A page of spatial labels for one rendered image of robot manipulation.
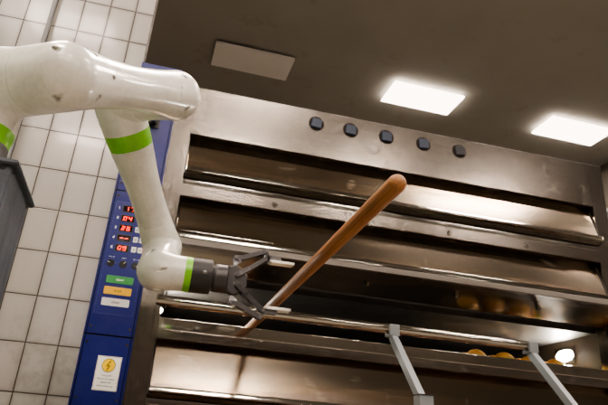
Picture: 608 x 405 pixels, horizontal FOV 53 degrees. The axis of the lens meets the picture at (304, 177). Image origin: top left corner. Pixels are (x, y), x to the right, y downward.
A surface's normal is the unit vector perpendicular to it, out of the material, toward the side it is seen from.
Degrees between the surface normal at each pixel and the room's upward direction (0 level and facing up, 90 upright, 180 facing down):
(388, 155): 90
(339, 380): 70
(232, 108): 90
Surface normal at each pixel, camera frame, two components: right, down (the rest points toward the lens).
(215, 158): 0.26, -0.67
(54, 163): 0.25, -0.39
